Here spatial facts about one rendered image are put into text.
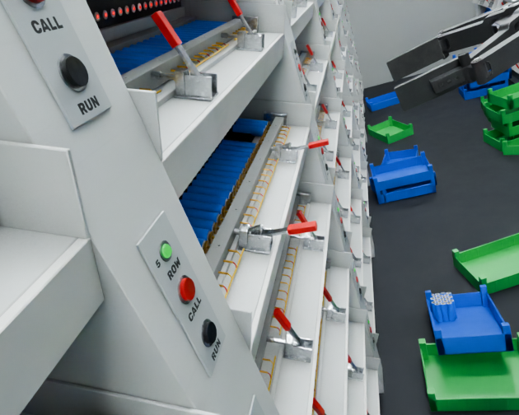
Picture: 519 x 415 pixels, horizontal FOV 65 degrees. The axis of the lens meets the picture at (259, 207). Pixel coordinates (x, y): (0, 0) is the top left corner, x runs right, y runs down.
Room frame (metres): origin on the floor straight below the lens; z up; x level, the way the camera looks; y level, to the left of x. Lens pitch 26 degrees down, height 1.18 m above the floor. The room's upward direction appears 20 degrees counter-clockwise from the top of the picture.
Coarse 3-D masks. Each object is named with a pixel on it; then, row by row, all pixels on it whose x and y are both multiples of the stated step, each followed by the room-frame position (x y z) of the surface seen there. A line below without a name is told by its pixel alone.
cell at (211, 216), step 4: (184, 208) 0.51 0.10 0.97; (188, 208) 0.51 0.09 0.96; (188, 212) 0.50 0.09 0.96; (192, 212) 0.50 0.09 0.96; (196, 212) 0.50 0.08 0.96; (200, 212) 0.50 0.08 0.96; (204, 212) 0.50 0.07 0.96; (208, 212) 0.49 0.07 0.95; (212, 212) 0.49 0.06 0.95; (216, 212) 0.49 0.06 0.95; (188, 216) 0.50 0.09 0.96; (192, 216) 0.50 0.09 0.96; (196, 216) 0.49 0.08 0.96; (200, 216) 0.49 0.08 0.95; (204, 216) 0.49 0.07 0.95; (208, 216) 0.49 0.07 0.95; (212, 216) 0.49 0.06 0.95; (216, 216) 0.49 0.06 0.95; (212, 220) 0.49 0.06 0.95; (216, 220) 0.48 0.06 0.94
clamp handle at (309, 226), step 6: (306, 222) 0.42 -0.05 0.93; (312, 222) 0.42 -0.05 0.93; (282, 228) 0.43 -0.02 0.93; (288, 228) 0.42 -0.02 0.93; (294, 228) 0.42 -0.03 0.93; (300, 228) 0.42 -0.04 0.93; (306, 228) 0.41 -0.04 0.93; (312, 228) 0.41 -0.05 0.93; (258, 234) 0.44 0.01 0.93; (264, 234) 0.43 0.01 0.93; (270, 234) 0.43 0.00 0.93; (276, 234) 0.43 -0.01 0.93; (282, 234) 0.43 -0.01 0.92; (288, 234) 0.42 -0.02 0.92; (294, 234) 0.42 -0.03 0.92
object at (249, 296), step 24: (288, 120) 0.86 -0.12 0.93; (288, 168) 0.66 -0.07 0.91; (288, 192) 0.58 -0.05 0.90; (264, 216) 0.51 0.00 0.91; (288, 216) 0.54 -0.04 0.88; (240, 264) 0.41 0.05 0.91; (264, 264) 0.41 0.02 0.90; (240, 288) 0.37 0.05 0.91; (264, 288) 0.37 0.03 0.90; (240, 312) 0.28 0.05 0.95; (264, 312) 0.36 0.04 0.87
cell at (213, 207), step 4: (180, 200) 0.53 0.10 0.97; (184, 200) 0.53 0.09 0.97; (188, 200) 0.53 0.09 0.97; (184, 204) 0.52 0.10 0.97; (188, 204) 0.52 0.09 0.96; (192, 204) 0.52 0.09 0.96; (196, 204) 0.52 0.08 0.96; (200, 204) 0.52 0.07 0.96; (204, 204) 0.52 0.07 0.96; (208, 204) 0.52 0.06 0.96; (212, 204) 0.51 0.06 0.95; (216, 204) 0.51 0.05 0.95; (192, 208) 0.52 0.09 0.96; (196, 208) 0.51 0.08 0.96; (200, 208) 0.51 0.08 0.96; (204, 208) 0.51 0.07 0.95; (208, 208) 0.51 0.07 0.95; (212, 208) 0.51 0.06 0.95; (216, 208) 0.51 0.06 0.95; (220, 208) 0.51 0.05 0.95; (220, 212) 0.50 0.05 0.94
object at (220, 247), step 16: (272, 128) 0.78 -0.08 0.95; (288, 128) 0.82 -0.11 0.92; (272, 144) 0.71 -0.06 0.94; (256, 160) 0.64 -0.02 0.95; (272, 160) 0.67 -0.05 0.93; (256, 176) 0.58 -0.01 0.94; (240, 192) 0.54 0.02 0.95; (240, 208) 0.49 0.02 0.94; (256, 208) 0.51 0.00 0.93; (224, 224) 0.46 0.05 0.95; (240, 224) 0.48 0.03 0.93; (224, 240) 0.42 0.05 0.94; (208, 256) 0.40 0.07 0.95; (224, 256) 0.41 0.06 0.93; (240, 256) 0.41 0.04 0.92; (224, 272) 0.38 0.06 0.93
